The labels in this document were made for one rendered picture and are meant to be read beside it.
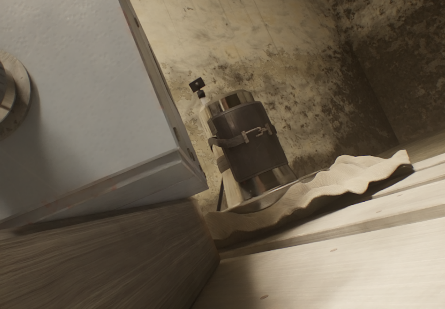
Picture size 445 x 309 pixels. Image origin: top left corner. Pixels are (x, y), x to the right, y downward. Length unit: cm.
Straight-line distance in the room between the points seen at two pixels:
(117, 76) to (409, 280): 16
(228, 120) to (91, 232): 47
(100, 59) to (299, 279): 18
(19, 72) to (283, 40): 485
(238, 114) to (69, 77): 50
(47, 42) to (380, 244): 23
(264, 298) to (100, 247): 11
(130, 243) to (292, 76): 454
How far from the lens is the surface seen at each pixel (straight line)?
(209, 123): 64
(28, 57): 18
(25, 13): 19
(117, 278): 20
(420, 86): 569
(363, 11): 603
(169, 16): 411
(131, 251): 23
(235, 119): 64
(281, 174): 64
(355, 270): 24
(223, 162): 66
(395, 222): 36
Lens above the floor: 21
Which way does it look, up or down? 8 degrees up
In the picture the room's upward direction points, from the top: 23 degrees counter-clockwise
